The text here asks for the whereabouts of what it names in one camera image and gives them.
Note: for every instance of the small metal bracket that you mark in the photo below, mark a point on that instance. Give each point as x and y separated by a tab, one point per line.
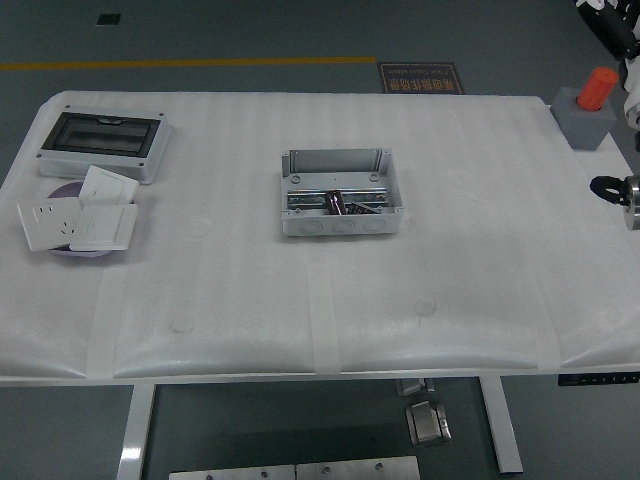
414	387

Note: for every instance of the large metal bracket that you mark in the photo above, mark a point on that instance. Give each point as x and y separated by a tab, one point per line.
427	424

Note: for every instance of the grey junction box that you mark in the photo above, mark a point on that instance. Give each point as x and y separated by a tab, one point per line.
337	170

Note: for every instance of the purple round plate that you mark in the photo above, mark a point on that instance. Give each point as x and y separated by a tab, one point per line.
66	191

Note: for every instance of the white table leg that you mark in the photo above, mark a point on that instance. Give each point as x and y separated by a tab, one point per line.
501	425
136	435

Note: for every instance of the black table control panel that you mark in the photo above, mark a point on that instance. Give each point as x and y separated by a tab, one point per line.
599	379

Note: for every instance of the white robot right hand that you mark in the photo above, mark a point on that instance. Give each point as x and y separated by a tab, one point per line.
612	25

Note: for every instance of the white socket panel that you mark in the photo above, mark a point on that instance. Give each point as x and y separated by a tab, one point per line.
46	224

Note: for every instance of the white foam mat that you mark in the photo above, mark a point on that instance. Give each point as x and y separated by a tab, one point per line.
225	300

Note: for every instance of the dark brown cylindrical battery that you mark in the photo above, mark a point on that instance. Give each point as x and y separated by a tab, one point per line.
362	209
335	202

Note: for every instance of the grey box with clear cover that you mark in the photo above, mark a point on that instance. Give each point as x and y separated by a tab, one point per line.
105	140

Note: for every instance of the grey block holder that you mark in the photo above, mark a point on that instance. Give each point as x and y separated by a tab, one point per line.
585	129

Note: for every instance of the brown floor sign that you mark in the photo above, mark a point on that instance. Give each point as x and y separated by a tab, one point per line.
421	79

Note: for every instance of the white tape strip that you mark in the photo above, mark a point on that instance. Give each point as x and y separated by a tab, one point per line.
542	325

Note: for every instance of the orange cylinder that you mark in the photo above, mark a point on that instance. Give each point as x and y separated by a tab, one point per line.
597	90

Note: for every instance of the metal plate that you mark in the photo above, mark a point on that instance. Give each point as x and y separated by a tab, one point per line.
232	473
357	469

